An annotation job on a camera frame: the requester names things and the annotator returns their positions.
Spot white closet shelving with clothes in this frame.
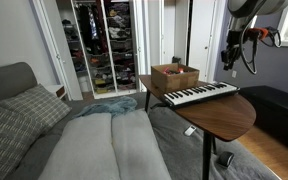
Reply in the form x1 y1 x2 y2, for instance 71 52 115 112
57 0 139 97

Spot grey dashed pattern pillow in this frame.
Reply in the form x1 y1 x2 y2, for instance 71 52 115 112
0 97 44 180

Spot thin black cable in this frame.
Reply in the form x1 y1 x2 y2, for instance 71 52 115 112
260 26 282 49

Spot white closet door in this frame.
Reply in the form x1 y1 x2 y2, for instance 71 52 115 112
187 0 219 83

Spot black looped cable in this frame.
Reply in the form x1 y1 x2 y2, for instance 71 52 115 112
238 19 260 75

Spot small black object behind box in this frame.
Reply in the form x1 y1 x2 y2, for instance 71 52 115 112
171 55 182 65

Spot grey sofa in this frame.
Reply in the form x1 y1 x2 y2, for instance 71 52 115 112
0 61 152 180

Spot orange cable connector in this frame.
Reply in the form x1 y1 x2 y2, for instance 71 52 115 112
248 27 270 41

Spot black and white piano keyboard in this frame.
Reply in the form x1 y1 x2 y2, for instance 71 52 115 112
163 81 241 109

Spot blue-grey throw blanket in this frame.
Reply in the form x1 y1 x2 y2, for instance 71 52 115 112
72 95 139 119

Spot grey carpet rug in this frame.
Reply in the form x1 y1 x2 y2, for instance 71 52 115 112
148 105 280 180

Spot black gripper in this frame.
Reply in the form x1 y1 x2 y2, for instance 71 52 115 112
220 28 243 72

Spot white bedside table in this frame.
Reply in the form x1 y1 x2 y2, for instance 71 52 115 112
45 83 68 101

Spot red items in box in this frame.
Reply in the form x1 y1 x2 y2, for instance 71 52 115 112
161 66 185 75

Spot brown cardboard box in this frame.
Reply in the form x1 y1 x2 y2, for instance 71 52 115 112
150 63 201 94

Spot round wooden side table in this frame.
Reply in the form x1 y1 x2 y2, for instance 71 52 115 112
139 74 257 180

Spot black low cabinet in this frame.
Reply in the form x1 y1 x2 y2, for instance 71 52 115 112
238 85 288 158

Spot small white remote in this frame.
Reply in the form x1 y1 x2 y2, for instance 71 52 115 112
183 124 198 137

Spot light grey seat cushion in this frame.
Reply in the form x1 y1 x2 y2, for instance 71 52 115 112
111 109 173 180
38 112 121 180

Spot small black floor object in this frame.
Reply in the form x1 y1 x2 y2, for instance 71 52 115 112
216 150 236 168

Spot grey plaid pillow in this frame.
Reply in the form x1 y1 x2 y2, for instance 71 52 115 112
0 83 73 135

